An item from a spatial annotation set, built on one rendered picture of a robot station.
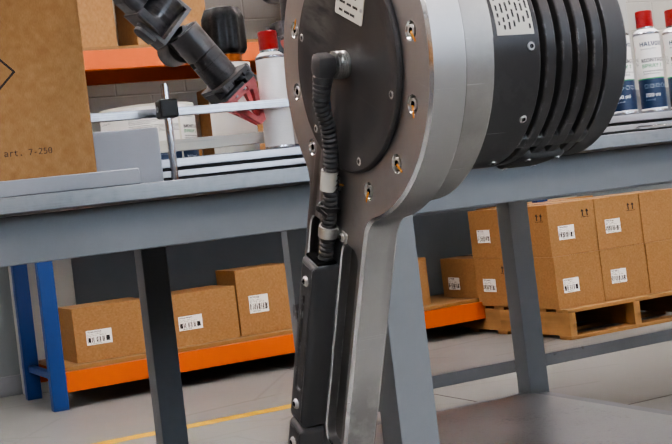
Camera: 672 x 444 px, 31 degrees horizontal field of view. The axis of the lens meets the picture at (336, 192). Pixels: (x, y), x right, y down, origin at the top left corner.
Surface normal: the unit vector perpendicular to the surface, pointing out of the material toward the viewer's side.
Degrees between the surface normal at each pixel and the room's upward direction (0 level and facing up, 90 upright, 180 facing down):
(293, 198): 90
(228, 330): 90
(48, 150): 90
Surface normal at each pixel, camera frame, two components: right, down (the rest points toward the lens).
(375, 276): 0.44, 0.37
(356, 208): -0.89, 0.11
